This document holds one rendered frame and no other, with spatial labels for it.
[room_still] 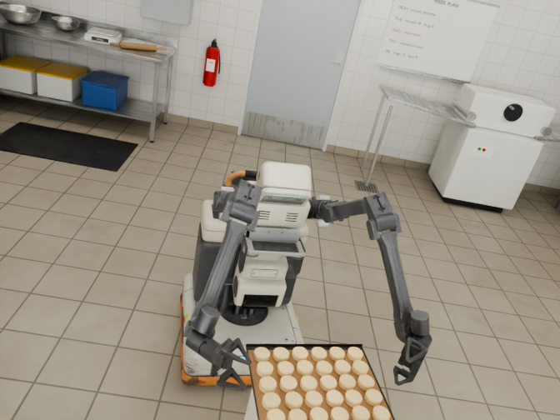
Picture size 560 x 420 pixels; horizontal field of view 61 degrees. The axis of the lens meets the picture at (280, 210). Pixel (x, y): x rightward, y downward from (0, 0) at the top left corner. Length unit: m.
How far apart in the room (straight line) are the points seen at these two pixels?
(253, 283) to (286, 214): 0.37
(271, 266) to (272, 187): 0.44
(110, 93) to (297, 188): 3.67
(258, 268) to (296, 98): 3.76
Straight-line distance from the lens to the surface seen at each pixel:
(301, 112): 5.74
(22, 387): 2.66
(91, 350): 2.78
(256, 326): 2.56
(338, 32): 5.58
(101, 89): 5.34
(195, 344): 1.40
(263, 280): 2.21
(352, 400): 1.48
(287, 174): 1.91
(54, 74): 5.49
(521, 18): 6.04
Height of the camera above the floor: 1.99
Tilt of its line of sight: 28 degrees down
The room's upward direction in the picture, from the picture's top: 13 degrees clockwise
